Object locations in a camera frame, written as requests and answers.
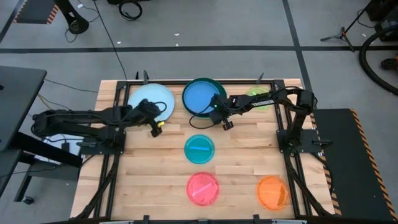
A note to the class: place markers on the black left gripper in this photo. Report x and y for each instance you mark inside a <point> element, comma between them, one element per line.
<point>156,131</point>

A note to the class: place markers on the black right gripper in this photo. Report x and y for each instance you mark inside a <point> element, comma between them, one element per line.
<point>228,125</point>

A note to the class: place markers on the blue plastic plate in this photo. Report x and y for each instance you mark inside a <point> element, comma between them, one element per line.
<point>199,96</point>

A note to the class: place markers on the teal translucent plate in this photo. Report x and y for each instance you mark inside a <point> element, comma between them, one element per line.
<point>199,155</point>

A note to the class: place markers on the light green plastic plate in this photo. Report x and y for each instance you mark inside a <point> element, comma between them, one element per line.
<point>256,91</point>

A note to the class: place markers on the pink translucent plate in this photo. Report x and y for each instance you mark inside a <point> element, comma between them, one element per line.
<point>202,196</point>

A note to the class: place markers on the orange translucent plate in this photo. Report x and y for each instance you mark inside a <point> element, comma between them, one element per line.
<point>267,193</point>

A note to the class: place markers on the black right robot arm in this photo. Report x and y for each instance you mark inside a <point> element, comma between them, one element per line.
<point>264,103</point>

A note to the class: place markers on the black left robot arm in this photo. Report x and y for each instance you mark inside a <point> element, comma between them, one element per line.
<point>77,119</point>

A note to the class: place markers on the small yellow clip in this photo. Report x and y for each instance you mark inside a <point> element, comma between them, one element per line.
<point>160,124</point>

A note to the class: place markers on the large light blue plate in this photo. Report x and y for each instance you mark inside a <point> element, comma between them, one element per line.
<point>146,93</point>

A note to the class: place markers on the white bar fixture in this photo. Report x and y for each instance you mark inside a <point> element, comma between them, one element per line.
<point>116,222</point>
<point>289,222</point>

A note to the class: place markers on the white flat box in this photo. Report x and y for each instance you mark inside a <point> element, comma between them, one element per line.
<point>54,143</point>

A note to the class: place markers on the black hazard-striped floor mat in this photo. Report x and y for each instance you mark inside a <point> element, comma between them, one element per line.
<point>34,11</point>
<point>348,155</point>

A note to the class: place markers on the large black equipment box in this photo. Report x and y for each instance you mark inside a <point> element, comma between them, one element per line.
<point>112,1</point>

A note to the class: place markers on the black desk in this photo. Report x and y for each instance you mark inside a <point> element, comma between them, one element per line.
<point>18,99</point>

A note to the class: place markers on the black tripod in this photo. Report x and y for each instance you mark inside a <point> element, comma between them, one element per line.
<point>342,32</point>

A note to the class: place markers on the orange and black device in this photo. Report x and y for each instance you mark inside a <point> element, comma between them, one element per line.
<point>390,64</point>

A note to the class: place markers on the black equipment case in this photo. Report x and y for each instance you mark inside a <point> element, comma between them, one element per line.
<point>387,28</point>

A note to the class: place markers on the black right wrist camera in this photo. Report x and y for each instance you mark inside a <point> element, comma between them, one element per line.
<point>217,106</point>

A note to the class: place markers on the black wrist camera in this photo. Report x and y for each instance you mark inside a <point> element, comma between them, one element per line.
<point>150,109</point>
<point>217,106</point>

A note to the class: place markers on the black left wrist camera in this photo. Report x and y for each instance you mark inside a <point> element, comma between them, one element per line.
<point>150,109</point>

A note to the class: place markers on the black aluminium rig frame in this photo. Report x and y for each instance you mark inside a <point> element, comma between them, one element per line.
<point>174,82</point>

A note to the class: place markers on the black table edge bracket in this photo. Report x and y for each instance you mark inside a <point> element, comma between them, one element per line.
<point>136,75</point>

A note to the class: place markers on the black frame clamp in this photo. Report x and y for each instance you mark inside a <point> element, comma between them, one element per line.
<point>256,218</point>
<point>145,219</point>

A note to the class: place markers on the black pedestal stand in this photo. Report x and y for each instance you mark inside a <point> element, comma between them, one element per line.
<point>77,26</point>

